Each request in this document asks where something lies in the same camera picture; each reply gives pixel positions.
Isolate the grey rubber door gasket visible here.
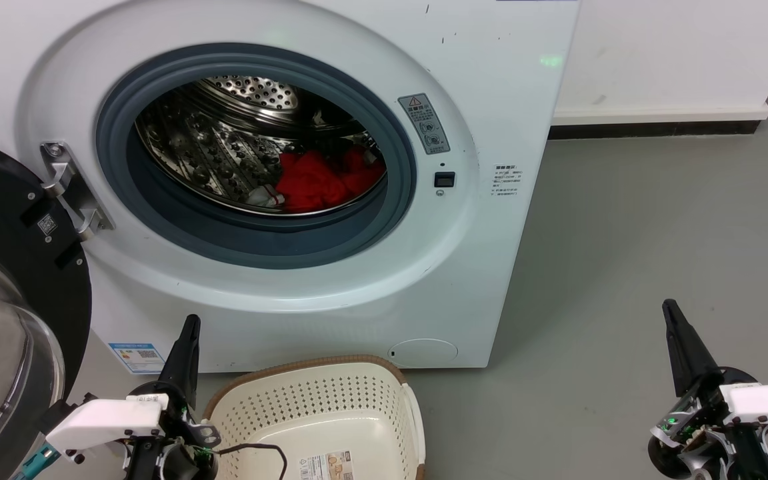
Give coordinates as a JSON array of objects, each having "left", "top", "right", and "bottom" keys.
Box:
[{"left": 95, "top": 43, "right": 417, "bottom": 270}]

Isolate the red garment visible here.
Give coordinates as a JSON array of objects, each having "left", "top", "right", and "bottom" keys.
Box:
[{"left": 246, "top": 148, "right": 387, "bottom": 214}]

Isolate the silver door hinge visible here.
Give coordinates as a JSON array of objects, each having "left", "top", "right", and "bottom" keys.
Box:
[{"left": 39, "top": 141, "right": 116, "bottom": 242}]

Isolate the blue energy label sticker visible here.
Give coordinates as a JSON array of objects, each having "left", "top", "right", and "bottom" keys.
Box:
[{"left": 108, "top": 343, "right": 167, "bottom": 375}]

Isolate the grey warning sticker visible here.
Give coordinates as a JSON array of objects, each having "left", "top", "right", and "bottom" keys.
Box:
[{"left": 397, "top": 93, "right": 451, "bottom": 156}]

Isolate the small text sticker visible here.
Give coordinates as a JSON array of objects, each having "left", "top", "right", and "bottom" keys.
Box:
[{"left": 491, "top": 164, "right": 525, "bottom": 198}]

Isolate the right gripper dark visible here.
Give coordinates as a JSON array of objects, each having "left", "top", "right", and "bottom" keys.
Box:
[{"left": 647, "top": 299, "right": 768, "bottom": 480}]

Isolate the cream perforated laundry basket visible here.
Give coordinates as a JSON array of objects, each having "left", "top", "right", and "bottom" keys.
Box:
[{"left": 201, "top": 355, "right": 426, "bottom": 480}]

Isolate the thin black cable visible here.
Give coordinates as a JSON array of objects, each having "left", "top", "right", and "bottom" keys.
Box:
[{"left": 216, "top": 443, "right": 289, "bottom": 480}]

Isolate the stainless steel washing machine drum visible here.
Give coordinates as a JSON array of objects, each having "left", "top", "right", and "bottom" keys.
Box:
[{"left": 134, "top": 75, "right": 388, "bottom": 217}]

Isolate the paper label with barcode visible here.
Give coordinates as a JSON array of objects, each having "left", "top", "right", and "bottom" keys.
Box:
[{"left": 299, "top": 451, "right": 355, "bottom": 480}]

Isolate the black baseboard strip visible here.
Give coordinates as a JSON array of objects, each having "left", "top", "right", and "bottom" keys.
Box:
[{"left": 547, "top": 120, "right": 765, "bottom": 141}]

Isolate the white front-load washing machine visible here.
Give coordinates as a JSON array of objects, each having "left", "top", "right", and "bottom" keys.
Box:
[{"left": 0, "top": 0, "right": 581, "bottom": 374}]

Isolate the round white filter cover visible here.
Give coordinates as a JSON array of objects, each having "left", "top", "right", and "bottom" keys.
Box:
[{"left": 387, "top": 338, "right": 459, "bottom": 369}]

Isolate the teal plastic piece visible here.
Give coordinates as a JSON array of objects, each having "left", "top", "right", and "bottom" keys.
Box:
[{"left": 13, "top": 445, "right": 59, "bottom": 480}]

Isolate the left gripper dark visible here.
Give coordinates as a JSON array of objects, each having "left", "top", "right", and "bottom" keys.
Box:
[{"left": 123, "top": 315, "right": 222, "bottom": 480}]

